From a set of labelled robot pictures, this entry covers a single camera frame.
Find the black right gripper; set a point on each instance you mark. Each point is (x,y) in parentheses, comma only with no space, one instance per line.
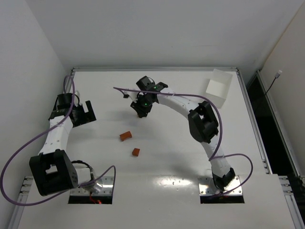
(141,109)

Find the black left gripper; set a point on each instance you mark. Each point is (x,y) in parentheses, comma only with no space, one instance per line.
(86,114)

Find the dark brown arch block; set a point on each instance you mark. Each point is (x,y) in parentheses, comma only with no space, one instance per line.
(125,136)

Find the dark brown wood cube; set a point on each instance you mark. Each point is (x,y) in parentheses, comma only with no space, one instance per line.
(136,152)

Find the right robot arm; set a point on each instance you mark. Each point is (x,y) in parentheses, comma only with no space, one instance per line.
(204,123)

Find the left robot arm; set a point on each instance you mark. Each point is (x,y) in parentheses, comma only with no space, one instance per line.
(52,169)

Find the white storage box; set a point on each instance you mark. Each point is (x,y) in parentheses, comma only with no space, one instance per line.
(218,87)

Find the aluminium table frame rail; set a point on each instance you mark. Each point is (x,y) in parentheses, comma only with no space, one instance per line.
(146,69)

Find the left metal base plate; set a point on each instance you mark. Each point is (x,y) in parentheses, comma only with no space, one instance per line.
(103,188)

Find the metal base plate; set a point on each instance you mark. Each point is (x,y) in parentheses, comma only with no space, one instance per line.
(208,188)
(103,188)

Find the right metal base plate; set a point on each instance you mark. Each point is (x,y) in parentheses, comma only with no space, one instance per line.
(208,188)

